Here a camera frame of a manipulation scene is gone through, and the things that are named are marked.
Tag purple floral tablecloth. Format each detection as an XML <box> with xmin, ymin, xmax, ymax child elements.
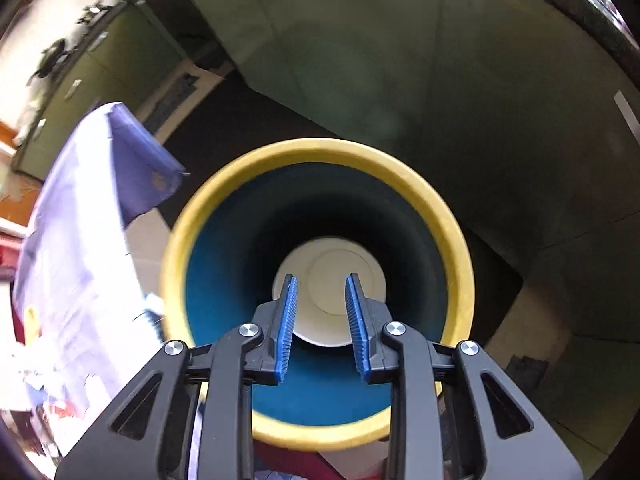
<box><xmin>13</xmin><ymin>102</ymin><xmax>186</xmax><ymax>454</ymax></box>

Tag black wok pan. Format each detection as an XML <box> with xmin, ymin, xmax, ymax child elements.
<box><xmin>27</xmin><ymin>38</ymin><xmax>68</xmax><ymax>84</ymax></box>

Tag green kitchen cabinets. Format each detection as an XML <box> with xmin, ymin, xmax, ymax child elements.
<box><xmin>12</xmin><ymin>0</ymin><xmax>182</xmax><ymax>181</ymax></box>

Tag yellow rimmed blue trash bin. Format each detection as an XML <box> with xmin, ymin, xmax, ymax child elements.
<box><xmin>160</xmin><ymin>138</ymin><xmax>475</xmax><ymax>451</ymax></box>

